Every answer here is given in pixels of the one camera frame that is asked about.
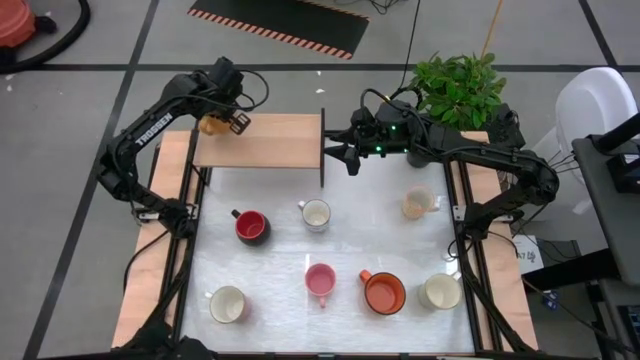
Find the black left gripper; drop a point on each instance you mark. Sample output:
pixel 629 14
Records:
pixel 225 80

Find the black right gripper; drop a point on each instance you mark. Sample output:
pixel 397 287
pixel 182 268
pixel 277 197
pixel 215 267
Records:
pixel 390 130

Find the amber yellow mug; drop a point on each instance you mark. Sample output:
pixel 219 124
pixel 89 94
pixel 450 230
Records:
pixel 214 126

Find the small white mug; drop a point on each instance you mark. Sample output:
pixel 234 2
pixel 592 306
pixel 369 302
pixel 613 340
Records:
pixel 317 214

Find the beige patterned mug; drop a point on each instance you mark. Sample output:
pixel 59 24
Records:
pixel 419 201

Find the black mug with red inside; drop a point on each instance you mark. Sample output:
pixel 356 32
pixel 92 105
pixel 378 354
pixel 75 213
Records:
pixel 252 226

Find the pink mug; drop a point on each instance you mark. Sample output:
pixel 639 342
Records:
pixel 320 282

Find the wide orange mug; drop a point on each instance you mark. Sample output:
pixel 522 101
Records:
pixel 383 295

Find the cream mug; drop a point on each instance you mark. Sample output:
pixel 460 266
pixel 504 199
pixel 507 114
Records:
pixel 441 292

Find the red mug with white inside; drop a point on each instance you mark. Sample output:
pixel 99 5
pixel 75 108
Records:
pixel 227 305

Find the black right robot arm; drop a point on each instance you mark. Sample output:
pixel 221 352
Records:
pixel 500 155

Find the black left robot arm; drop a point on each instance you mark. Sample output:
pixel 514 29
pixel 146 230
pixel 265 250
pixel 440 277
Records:
pixel 150 132

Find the wooden shelf with black ends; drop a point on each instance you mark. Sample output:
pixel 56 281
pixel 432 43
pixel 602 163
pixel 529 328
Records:
pixel 280 145

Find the dark plant pot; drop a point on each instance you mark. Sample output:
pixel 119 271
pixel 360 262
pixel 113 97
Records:
pixel 422 161

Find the black mat with striped edge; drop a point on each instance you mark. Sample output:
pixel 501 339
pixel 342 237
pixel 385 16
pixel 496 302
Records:
pixel 280 20

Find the green leafy plant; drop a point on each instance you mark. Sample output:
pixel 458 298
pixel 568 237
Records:
pixel 457 95

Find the black equipment box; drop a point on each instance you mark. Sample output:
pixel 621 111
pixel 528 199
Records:
pixel 510 125

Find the wooden side board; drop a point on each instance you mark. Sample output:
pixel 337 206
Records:
pixel 145 280
pixel 507 280

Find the red vacuum cleaner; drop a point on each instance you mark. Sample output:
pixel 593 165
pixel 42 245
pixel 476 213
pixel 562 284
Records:
pixel 15 22

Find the white chair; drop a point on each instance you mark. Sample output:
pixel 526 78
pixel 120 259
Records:
pixel 590 105

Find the black desk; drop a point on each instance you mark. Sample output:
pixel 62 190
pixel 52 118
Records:
pixel 615 210

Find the black aluminium table frame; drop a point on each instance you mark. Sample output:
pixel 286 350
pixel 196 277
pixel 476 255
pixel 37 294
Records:
pixel 176 280

